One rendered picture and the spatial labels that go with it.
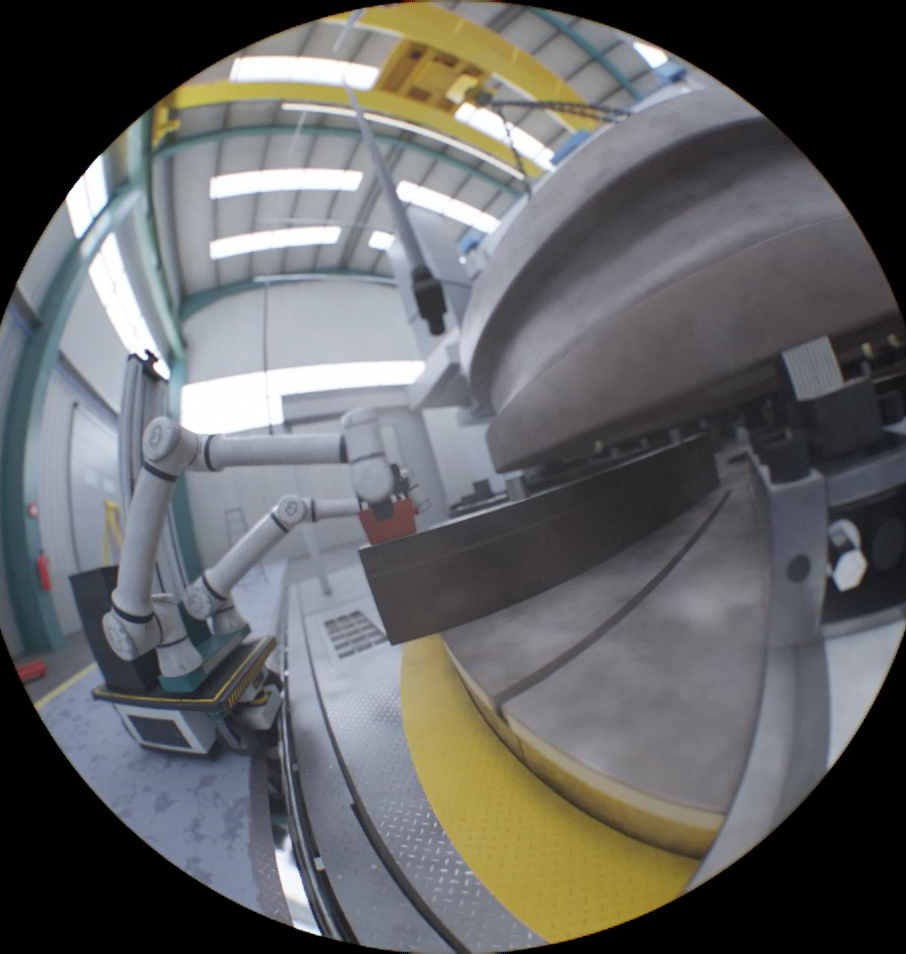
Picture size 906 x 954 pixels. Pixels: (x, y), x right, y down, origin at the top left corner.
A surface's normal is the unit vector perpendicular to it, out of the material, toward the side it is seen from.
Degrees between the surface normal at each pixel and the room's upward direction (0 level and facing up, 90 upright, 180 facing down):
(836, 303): 90
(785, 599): 90
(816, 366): 90
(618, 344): 90
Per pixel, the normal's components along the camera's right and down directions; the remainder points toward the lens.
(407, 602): 0.20, -0.12
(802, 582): -0.79, 0.18
